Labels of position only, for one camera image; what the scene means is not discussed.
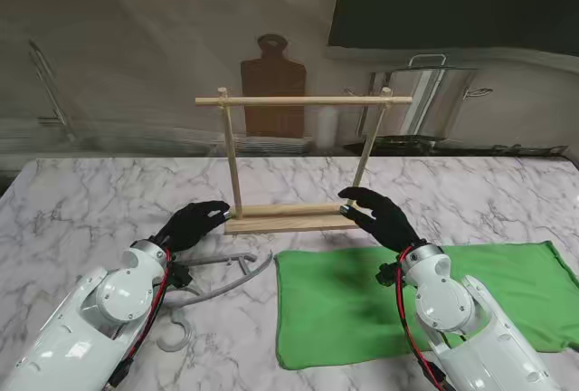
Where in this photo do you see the stack of white plates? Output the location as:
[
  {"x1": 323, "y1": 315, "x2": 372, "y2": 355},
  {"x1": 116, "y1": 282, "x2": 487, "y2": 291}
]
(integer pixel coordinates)
[{"x1": 225, "y1": 135, "x2": 316, "y2": 156}]

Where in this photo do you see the wooden hanging rack stand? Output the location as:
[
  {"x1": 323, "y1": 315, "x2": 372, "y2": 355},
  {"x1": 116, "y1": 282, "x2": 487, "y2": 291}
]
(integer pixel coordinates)
[{"x1": 195, "y1": 86, "x2": 413, "y2": 234}]

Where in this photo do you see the steel sink basin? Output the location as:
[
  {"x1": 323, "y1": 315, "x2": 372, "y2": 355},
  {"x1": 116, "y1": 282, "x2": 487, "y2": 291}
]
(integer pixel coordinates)
[{"x1": 0, "y1": 135, "x2": 218, "y2": 157}]

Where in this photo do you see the green microfibre towel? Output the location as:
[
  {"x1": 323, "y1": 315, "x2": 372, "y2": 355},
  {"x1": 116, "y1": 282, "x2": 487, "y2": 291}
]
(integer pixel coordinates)
[{"x1": 274, "y1": 240, "x2": 579, "y2": 370}]

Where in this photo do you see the red black cable bundle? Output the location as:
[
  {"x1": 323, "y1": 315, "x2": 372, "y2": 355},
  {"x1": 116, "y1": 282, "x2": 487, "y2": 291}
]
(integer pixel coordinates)
[
  {"x1": 128, "y1": 248, "x2": 173, "y2": 363},
  {"x1": 394, "y1": 253, "x2": 449, "y2": 391}
]

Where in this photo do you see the dark range hood panel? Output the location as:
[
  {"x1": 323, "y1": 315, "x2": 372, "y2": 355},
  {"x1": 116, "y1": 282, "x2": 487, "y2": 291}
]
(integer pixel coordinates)
[{"x1": 326, "y1": 0, "x2": 579, "y2": 55}]

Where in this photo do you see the brown wooden cutting board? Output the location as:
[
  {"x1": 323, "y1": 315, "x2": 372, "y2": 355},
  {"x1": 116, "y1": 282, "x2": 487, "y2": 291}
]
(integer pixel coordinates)
[{"x1": 239, "y1": 33, "x2": 308, "y2": 138}]

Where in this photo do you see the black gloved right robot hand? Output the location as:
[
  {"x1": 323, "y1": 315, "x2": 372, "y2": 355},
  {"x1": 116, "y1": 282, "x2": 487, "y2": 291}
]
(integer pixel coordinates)
[{"x1": 337, "y1": 186, "x2": 426, "y2": 253}]

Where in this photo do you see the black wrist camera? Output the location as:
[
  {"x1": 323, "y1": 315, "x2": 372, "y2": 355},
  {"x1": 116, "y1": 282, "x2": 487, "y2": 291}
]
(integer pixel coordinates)
[
  {"x1": 375, "y1": 262, "x2": 403, "y2": 288},
  {"x1": 167, "y1": 259, "x2": 194, "y2": 291}
]

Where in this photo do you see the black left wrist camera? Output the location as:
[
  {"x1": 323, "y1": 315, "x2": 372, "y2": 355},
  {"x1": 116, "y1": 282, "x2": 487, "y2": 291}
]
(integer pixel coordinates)
[{"x1": 167, "y1": 259, "x2": 194, "y2": 291}]

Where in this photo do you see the grey plastic clothes hanger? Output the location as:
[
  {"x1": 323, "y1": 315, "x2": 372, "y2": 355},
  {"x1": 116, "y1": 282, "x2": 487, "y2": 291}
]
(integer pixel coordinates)
[{"x1": 157, "y1": 249, "x2": 275, "y2": 351}]

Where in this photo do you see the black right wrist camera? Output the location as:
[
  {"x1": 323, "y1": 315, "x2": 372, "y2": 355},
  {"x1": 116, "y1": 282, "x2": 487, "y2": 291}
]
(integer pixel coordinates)
[{"x1": 375, "y1": 262, "x2": 403, "y2": 288}]

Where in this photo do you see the chrome kitchen faucet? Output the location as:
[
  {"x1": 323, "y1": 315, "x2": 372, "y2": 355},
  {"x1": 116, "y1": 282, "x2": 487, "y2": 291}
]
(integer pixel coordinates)
[{"x1": 27, "y1": 39, "x2": 78, "y2": 138}]

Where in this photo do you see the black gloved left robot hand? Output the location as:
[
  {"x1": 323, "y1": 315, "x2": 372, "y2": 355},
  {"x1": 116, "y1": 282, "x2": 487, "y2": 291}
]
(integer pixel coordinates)
[{"x1": 156, "y1": 200, "x2": 234, "y2": 254}]

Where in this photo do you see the stainless steel stockpot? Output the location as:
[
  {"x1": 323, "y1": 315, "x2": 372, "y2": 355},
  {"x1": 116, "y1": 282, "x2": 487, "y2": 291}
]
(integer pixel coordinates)
[{"x1": 343, "y1": 53, "x2": 494, "y2": 141}]

